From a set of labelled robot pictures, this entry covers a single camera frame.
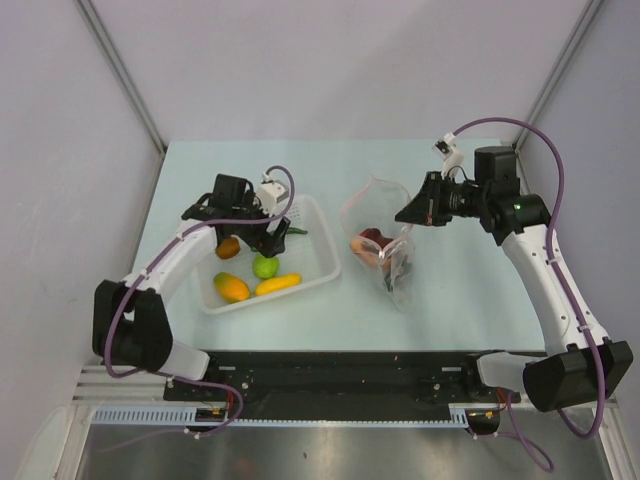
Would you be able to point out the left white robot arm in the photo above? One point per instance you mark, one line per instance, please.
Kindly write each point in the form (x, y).
(130, 321)

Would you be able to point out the brown kiwi fruit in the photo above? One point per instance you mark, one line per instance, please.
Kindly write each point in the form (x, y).
(228, 248)

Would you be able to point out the clear zip top bag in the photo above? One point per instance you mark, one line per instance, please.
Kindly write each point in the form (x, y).
(375, 206)

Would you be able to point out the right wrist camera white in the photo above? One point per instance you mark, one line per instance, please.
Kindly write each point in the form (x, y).
(446, 148)

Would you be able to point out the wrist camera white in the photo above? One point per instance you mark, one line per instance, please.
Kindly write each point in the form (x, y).
(270, 194)
(446, 148)

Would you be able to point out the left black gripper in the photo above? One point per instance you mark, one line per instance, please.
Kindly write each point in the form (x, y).
(266, 244)

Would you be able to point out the white plastic basket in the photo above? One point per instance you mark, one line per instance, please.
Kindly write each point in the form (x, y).
(310, 259)

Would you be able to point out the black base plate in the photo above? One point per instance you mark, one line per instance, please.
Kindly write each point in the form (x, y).
(337, 385)

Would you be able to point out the white slotted cable duct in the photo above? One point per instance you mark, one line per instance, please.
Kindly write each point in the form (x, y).
(453, 417)

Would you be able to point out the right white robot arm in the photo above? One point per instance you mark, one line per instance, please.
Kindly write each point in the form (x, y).
(582, 364)

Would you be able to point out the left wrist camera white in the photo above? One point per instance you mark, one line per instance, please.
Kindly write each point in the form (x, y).
(270, 194)

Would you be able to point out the green chili pepper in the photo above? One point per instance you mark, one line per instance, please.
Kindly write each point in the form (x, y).
(296, 231)

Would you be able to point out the dark green cucumber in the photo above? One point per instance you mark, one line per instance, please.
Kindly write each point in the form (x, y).
(396, 272)

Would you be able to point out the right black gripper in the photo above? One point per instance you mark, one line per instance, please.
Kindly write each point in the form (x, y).
(426, 208)

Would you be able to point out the papaya slice with red flesh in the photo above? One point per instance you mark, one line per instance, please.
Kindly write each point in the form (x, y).
(372, 248)

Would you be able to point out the yellow green mango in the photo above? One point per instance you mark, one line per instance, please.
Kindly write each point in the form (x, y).
(230, 288)

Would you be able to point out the green lime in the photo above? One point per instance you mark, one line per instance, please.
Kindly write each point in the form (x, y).
(265, 267)

